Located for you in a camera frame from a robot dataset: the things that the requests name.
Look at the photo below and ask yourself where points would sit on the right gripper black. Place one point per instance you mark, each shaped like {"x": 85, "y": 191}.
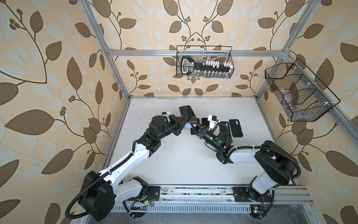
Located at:
{"x": 205, "y": 131}

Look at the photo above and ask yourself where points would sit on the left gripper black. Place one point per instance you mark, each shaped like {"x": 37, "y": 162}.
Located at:
{"x": 181, "y": 122}

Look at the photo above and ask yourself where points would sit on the phone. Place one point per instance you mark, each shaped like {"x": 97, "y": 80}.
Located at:
{"x": 193, "y": 127}
{"x": 205, "y": 122}
{"x": 186, "y": 111}

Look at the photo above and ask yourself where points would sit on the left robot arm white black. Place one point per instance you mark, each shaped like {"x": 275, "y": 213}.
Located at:
{"x": 101, "y": 191}

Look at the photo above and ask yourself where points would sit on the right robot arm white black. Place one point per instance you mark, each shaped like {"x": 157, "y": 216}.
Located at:
{"x": 279, "y": 168}

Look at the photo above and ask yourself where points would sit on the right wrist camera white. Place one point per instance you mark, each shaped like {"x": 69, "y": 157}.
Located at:
{"x": 213, "y": 122}

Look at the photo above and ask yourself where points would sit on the back wire basket black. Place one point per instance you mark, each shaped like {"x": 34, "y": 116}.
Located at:
{"x": 199, "y": 52}

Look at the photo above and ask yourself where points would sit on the wire basket black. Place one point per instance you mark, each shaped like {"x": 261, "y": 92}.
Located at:
{"x": 303, "y": 95}
{"x": 199, "y": 52}

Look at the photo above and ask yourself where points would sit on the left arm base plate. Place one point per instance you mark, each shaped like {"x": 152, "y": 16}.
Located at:
{"x": 150, "y": 193}

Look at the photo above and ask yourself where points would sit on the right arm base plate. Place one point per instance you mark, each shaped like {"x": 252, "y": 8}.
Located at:
{"x": 242, "y": 194}

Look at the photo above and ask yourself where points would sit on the right wire basket black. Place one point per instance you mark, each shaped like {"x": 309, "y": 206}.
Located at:
{"x": 303, "y": 95}

